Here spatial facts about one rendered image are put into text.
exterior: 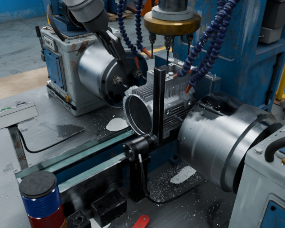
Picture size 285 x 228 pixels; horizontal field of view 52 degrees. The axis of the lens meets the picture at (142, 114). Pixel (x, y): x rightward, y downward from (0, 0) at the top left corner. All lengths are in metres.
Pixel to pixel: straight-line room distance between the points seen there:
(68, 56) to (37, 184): 0.86
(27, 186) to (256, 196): 0.49
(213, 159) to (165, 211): 0.29
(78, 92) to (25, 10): 5.25
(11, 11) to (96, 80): 5.40
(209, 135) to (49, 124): 0.85
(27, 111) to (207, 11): 0.71
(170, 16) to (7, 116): 0.59
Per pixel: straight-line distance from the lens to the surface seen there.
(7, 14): 6.46
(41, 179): 0.52
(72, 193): 0.92
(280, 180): 0.67
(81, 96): 1.39
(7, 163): 1.26
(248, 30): 1.02
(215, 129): 0.78
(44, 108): 1.55
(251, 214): 0.78
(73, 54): 1.30
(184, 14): 0.92
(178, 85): 1.02
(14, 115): 1.02
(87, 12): 0.81
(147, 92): 0.97
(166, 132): 1.00
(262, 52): 1.12
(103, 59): 1.15
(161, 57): 1.15
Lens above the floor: 1.57
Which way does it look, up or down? 33 degrees down
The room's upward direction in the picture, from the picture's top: straight up
